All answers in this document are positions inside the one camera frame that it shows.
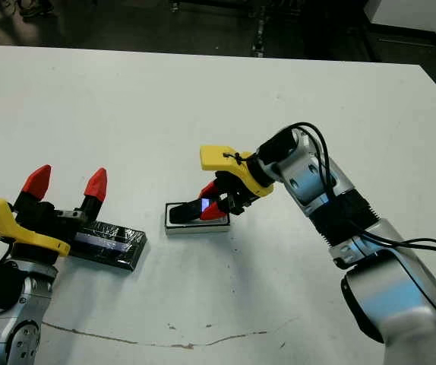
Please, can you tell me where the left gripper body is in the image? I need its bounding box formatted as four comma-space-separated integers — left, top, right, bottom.
0, 197, 98, 263

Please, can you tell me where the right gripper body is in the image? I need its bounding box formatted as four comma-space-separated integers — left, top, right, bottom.
199, 145, 276, 216

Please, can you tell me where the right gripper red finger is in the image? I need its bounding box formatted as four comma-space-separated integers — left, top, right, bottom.
201, 203, 225, 222
198, 181, 220, 199

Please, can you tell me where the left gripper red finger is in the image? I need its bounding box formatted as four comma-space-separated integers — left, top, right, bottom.
14, 164, 52, 217
74, 167, 109, 221

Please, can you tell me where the black camera box lid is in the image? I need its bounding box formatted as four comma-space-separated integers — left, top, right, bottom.
69, 224, 150, 275

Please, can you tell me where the black hoist stand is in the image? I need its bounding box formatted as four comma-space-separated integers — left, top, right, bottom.
251, 11, 269, 59

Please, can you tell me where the white camera box base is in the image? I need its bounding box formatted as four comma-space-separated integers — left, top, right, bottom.
164, 201, 231, 239

